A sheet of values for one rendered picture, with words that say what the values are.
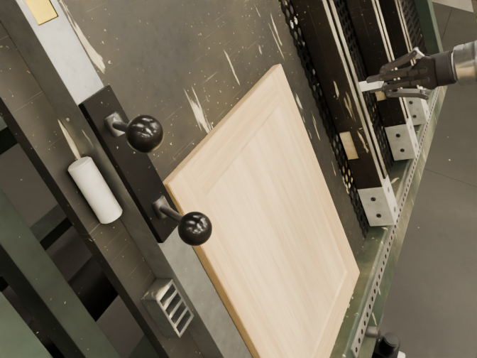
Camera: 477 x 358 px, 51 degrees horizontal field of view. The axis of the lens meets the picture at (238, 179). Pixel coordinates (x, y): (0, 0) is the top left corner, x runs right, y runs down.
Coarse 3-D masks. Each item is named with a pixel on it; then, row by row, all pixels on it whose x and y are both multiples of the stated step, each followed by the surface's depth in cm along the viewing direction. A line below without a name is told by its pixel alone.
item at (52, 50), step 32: (0, 0) 52; (32, 32) 52; (64, 32) 55; (32, 64) 55; (64, 64) 55; (64, 96) 56; (96, 160) 60; (128, 224) 64; (160, 256) 65; (192, 256) 69; (192, 288) 69; (192, 320) 71; (224, 320) 74; (224, 352) 73
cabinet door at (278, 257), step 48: (288, 96) 102; (240, 144) 86; (288, 144) 101; (192, 192) 74; (240, 192) 85; (288, 192) 99; (240, 240) 83; (288, 240) 97; (336, 240) 115; (240, 288) 81; (288, 288) 95; (336, 288) 113; (288, 336) 93; (336, 336) 110
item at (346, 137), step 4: (344, 132) 126; (348, 132) 125; (340, 136) 127; (344, 136) 126; (348, 136) 126; (344, 140) 127; (348, 140) 126; (352, 140) 126; (344, 144) 127; (348, 144) 127; (352, 144) 126; (344, 148) 128; (348, 148) 128; (352, 148) 127; (348, 152) 128; (352, 152) 128; (348, 156) 129; (352, 156) 128; (356, 156) 128
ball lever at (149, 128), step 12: (108, 120) 57; (120, 120) 58; (132, 120) 49; (144, 120) 48; (156, 120) 49; (120, 132) 58; (132, 132) 48; (144, 132) 48; (156, 132) 48; (132, 144) 49; (144, 144) 48; (156, 144) 49
